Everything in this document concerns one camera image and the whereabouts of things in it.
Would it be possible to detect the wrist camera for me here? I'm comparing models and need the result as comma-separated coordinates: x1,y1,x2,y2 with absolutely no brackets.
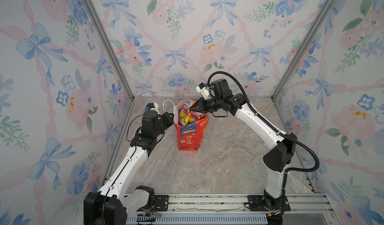
145,102,160,114
196,82,212,100

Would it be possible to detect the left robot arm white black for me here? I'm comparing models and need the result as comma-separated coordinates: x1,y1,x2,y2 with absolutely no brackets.
83,108,175,225

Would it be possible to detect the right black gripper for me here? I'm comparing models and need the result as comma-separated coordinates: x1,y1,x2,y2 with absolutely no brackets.
189,99,224,115

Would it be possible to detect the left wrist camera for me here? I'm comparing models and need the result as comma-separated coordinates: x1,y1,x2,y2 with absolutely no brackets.
145,102,160,114

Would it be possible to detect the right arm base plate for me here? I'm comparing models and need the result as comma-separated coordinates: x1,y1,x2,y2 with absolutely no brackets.
245,195,291,212

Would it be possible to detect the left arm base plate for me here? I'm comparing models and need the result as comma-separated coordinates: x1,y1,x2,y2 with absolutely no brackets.
138,195,170,213

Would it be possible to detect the black corrugated cable conduit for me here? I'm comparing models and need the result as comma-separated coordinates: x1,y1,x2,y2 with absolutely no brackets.
206,71,321,196

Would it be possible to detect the pink yellow Fox's candy bag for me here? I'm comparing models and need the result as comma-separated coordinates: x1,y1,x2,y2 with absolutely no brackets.
179,98,196,127

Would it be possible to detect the red pink paper bag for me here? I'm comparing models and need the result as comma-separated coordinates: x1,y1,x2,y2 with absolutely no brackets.
163,99,211,151

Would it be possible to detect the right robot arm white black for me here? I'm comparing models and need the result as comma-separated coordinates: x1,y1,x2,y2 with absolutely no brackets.
192,79,296,211

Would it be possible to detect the aluminium mounting rail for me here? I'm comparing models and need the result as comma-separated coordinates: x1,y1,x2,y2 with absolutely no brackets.
125,194,341,225

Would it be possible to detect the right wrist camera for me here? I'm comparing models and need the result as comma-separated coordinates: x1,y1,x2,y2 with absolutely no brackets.
196,82,212,100

